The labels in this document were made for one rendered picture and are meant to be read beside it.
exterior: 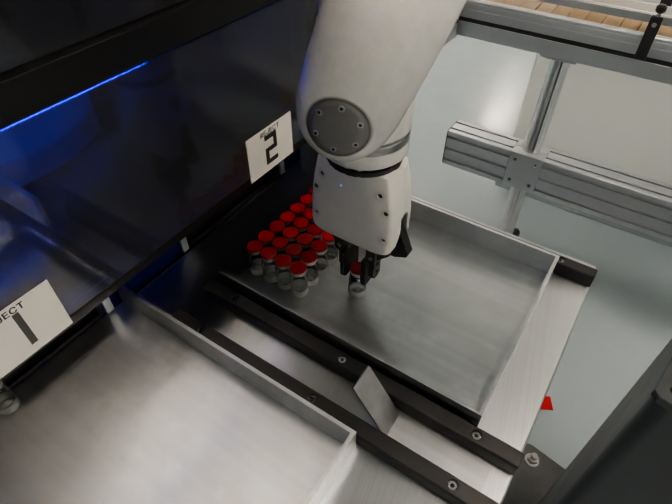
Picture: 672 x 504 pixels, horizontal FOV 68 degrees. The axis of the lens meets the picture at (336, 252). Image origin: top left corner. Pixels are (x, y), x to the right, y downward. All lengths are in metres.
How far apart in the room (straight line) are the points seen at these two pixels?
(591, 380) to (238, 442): 1.38
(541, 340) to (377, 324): 0.19
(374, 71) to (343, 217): 0.22
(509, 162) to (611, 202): 0.30
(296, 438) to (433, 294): 0.25
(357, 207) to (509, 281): 0.26
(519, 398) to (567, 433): 1.06
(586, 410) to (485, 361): 1.12
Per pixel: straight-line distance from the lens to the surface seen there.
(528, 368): 0.61
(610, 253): 2.20
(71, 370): 0.64
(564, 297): 0.70
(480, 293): 0.66
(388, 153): 0.45
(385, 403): 0.53
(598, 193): 1.57
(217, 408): 0.56
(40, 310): 0.50
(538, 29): 1.40
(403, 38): 0.32
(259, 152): 0.62
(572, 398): 1.71
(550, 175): 1.57
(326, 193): 0.52
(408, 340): 0.60
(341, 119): 0.35
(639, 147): 2.15
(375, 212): 0.49
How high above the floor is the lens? 1.36
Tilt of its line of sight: 45 degrees down
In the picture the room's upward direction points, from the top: straight up
